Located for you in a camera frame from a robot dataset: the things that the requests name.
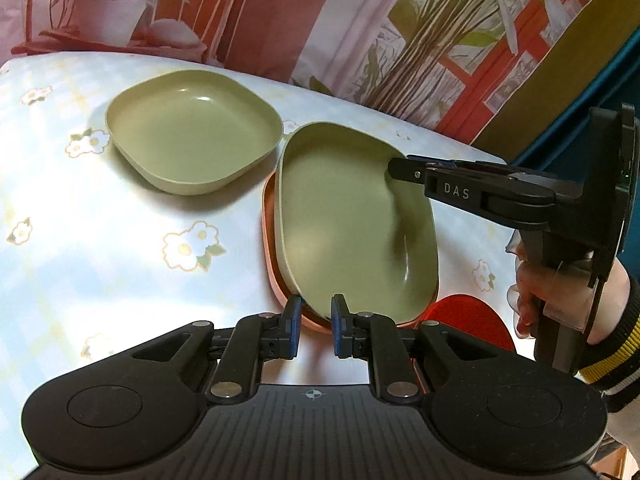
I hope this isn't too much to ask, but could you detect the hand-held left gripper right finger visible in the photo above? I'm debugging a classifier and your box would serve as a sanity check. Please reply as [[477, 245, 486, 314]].
[[330, 294, 497, 406]]

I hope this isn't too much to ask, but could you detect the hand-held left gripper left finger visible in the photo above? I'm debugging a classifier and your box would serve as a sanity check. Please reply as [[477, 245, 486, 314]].
[[132, 294, 305, 406]]

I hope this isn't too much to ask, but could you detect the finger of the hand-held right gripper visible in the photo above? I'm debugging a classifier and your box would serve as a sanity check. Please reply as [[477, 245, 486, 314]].
[[388, 157, 557, 222], [424, 158, 557, 176]]

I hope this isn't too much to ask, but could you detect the orange square plate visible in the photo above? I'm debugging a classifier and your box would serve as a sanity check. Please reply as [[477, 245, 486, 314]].
[[261, 170, 441, 335]]

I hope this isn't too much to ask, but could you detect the green square plate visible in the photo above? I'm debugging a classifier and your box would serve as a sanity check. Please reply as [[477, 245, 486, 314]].
[[105, 69, 285, 196], [274, 121, 441, 323]]

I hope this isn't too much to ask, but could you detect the red bowl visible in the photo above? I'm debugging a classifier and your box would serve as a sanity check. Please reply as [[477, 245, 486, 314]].
[[427, 294, 515, 356]]

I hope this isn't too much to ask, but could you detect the person's right forearm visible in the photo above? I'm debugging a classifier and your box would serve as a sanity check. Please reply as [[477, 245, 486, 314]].
[[575, 280, 640, 411]]

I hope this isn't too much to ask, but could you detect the person's right hand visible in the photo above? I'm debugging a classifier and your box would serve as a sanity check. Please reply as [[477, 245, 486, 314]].
[[506, 247, 633, 346]]

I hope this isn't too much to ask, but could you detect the blue curtain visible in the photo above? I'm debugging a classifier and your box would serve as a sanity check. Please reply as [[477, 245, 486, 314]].
[[505, 0, 640, 181]]

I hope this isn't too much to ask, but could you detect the floral checked tablecloth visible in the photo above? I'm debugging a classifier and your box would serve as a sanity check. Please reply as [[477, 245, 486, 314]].
[[0, 52, 551, 480]]

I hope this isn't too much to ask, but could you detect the printed room backdrop cloth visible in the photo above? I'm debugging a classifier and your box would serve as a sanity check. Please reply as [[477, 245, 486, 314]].
[[10, 0, 640, 161]]

